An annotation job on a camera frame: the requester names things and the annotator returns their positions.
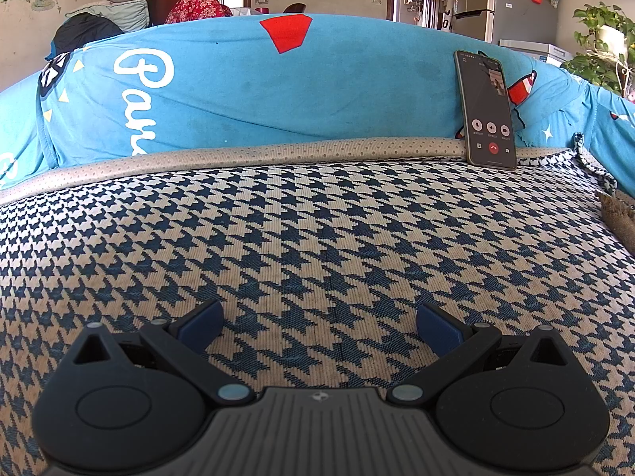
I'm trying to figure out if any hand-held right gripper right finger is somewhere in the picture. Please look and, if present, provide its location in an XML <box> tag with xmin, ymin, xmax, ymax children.
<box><xmin>387</xmin><ymin>302</ymin><xmax>576</xmax><ymax>405</ymax></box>

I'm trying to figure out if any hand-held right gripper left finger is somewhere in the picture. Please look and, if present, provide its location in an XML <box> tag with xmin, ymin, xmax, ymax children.
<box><xmin>60</xmin><ymin>300</ymin><xmax>256</xmax><ymax>406</ymax></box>

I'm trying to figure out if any houndstooth sofa seat mat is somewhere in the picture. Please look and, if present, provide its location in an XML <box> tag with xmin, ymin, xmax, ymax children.
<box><xmin>0</xmin><ymin>149</ymin><xmax>635</xmax><ymax>476</ymax></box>

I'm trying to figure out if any brown furry cloth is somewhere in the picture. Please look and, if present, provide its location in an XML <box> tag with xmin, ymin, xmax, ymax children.
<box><xmin>598</xmin><ymin>191</ymin><xmax>635</xmax><ymax>246</ymax></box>

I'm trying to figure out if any black smartphone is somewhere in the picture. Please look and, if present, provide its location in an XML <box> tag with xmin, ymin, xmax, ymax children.
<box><xmin>454</xmin><ymin>50</ymin><xmax>518</xmax><ymax>172</ymax></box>

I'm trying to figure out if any blue printed sofa cover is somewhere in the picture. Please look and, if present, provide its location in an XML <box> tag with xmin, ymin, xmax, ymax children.
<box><xmin>0</xmin><ymin>12</ymin><xmax>635</xmax><ymax>192</ymax></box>

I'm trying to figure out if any green potted plant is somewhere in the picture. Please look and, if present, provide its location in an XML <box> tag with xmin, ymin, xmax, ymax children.
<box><xmin>560</xmin><ymin>2</ymin><xmax>635</xmax><ymax>95</ymax></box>

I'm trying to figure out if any black jacket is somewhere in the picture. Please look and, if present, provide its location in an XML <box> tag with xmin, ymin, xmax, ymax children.
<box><xmin>50</xmin><ymin>11</ymin><xmax>125</xmax><ymax>58</ymax></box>

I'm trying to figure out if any grey-green pillow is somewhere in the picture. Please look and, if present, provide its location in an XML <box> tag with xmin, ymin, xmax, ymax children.
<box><xmin>64</xmin><ymin>0</ymin><xmax>150</xmax><ymax>31</ymax></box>

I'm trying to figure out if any silver refrigerator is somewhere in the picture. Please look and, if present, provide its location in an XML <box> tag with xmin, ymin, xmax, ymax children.
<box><xmin>454</xmin><ymin>0</ymin><xmax>559</xmax><ymax>45</ymax></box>

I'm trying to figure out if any red floral cloth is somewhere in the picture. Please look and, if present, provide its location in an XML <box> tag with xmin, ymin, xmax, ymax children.
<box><xmin>165</xmin><ymin>0</ymin><xmax>234</xmax><ymax>25</ymax></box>

